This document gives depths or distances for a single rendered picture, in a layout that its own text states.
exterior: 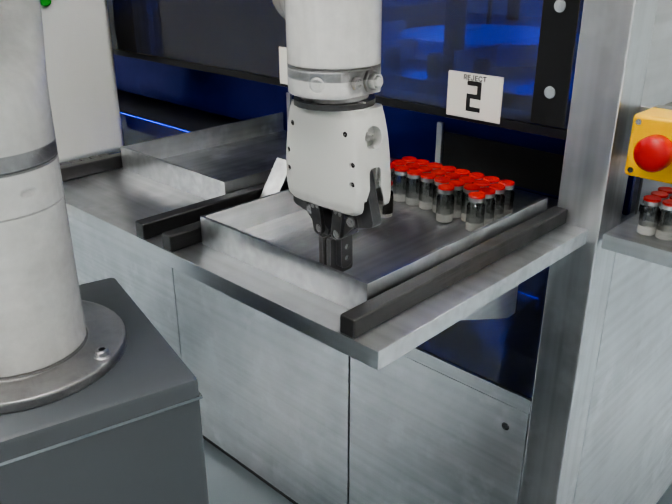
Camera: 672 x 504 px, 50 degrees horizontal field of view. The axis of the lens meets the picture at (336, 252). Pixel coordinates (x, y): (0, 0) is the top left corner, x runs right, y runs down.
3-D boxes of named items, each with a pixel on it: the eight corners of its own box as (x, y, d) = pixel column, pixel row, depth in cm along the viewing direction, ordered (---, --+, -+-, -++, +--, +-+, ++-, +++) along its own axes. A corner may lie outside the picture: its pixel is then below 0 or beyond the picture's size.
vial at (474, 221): (471, 224, 90) (474, 190, 88) (486, 229, 88) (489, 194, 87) (461, 229, 88) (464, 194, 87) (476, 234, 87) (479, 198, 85)
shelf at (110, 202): (265, 136, 139) (264, 126, 139) (613, 227, 95) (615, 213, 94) (23, 194, 108) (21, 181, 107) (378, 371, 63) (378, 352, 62)
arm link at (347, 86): (403, 63, 64) (402, 96, 65) (332, 53, 70) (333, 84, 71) (339, 75, 58) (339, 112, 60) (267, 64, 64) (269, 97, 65)
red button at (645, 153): (641, 163, 82) (647, 128, 81) (677, 170, 80) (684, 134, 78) (627, 170, 80) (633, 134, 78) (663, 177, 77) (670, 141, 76)
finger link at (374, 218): (399, 209, 65) (364, 235, 69) (357, 137, 66) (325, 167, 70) (391, 213, 64) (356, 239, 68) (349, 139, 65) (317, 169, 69)
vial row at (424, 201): (386, 192, 101) (387, 161, 100) (496, 224, 90) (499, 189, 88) (376, 196, 100) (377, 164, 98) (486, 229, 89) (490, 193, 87)
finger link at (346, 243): (371, 211, 69) (371, 274, 71) (347, 203, 71) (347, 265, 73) (349, 220, 67) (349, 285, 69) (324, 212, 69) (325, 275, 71)
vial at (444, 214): (442, 216, 93) (444, 182, 91) (456, 220, 91) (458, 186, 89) (432, 220, 91) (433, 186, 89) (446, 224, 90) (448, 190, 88)
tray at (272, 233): (387, 180, 107) (388, 157, 106) (544, 223, 91) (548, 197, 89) (202, 244, 85) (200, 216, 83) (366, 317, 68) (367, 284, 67)
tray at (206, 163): (282, 130, 135) (281, 112, 134) (387, 156, 119) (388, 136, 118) (122, 168, 113) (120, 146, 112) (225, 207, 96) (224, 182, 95)
